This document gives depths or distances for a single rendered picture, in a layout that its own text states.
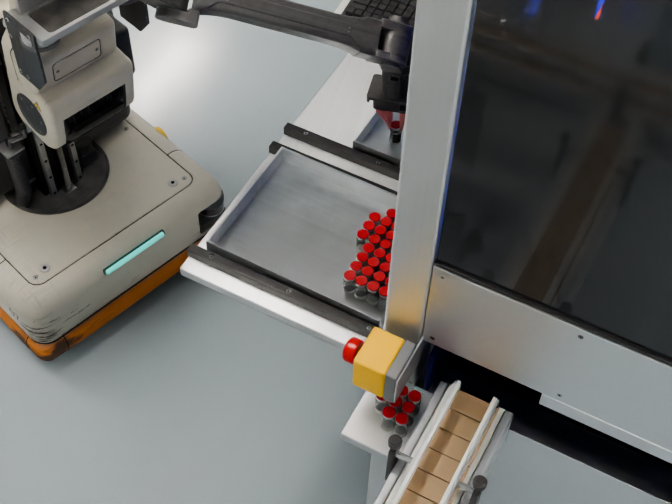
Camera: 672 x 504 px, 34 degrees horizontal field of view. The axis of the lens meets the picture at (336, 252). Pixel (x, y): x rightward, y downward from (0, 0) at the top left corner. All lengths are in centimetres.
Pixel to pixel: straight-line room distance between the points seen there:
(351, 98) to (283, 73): 135
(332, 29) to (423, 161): 51
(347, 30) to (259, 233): 40
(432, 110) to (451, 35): 12
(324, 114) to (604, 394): 87
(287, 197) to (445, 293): 54
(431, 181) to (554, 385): 39
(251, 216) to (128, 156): 100
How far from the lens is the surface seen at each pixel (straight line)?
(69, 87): 237
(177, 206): 280
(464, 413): 171
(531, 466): 184
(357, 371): 164
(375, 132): 212
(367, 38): 184
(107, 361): 288
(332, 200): 200
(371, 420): 174
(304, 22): 181
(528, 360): 159
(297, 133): 209
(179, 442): 273
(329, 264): 191
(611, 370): 153
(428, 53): 125
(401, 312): 163
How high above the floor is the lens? 241
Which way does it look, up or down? 52 degrees down
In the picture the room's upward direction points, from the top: 2 degrees clockwise
